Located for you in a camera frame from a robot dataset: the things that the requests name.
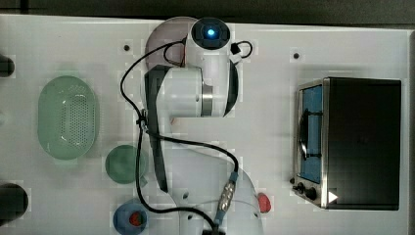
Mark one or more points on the black cylinder post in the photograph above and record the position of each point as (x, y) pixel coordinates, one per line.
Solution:
(13, 202)
(7, 66)

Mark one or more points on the green oval colander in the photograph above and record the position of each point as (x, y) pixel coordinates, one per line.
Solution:
(67, 118)

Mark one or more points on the red toy apple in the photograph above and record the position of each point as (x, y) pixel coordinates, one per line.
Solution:
(264, 203)

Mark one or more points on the blue bowl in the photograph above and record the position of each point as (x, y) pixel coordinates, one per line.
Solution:
(121, 218)

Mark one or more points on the grey round plate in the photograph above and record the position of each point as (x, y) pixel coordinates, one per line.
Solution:
(171, 30)

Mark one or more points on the red toy strawberry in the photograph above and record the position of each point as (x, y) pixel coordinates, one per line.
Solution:
(135, 219)

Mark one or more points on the silver toaster oven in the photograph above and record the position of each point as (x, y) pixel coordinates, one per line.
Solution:
(348, 143)

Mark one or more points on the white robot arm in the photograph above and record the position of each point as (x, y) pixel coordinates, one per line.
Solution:
(213, 194)

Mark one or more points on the green mug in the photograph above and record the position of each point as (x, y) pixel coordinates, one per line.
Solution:
(120, 164)

